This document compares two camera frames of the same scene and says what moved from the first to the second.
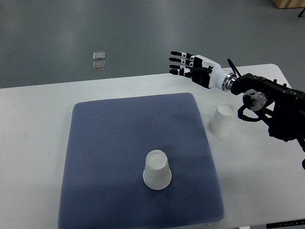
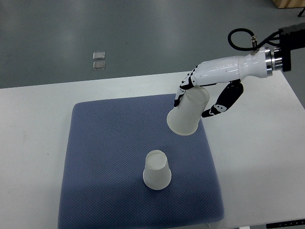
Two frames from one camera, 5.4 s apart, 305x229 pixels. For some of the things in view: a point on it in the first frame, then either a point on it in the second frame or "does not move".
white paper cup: [219, 124] -> [184, 119]
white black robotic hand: [202, 71] -> [231, 71]
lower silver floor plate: [99, 65] does not move
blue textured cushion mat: [102, 186] does not move
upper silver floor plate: [99, 55] does not move
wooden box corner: [289, 4] does not move
